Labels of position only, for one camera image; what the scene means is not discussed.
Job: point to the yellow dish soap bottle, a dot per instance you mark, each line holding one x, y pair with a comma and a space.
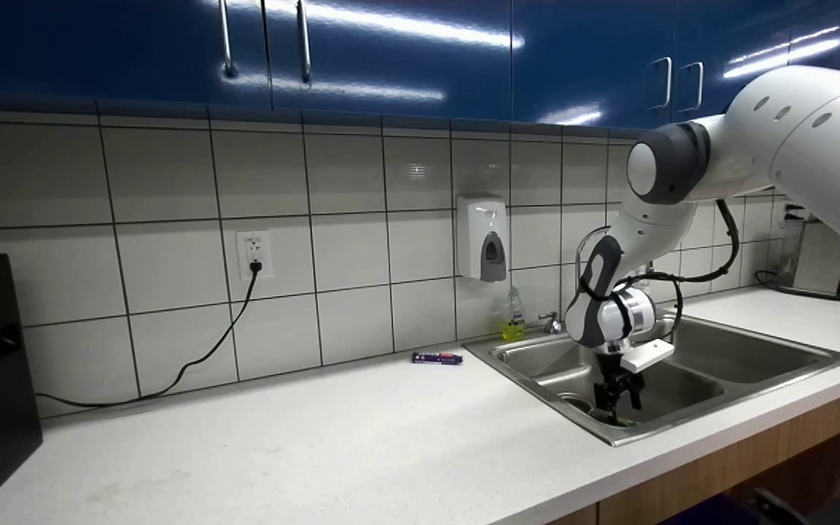
511, 329

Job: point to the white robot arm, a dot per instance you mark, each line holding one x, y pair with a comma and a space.
780, 129

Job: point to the steel appliance on counter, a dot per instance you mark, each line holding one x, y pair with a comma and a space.
812, 256

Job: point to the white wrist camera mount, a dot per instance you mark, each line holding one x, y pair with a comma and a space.
640, 358

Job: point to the white wall outlet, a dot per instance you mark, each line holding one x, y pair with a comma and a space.
255, 253

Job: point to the blue upper cabinets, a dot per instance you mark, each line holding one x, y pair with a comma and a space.
553, 64

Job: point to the chrome sink faucet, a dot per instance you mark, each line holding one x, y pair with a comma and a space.
550, 325

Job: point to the stainless steel double sink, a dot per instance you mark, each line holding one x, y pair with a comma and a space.
712, 365

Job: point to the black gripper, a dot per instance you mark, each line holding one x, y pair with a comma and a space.
608, 390

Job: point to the wooden lower cabinets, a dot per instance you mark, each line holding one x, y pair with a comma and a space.
799, 460

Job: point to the white wall soap dispenser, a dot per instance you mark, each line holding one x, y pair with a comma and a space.
483, 241

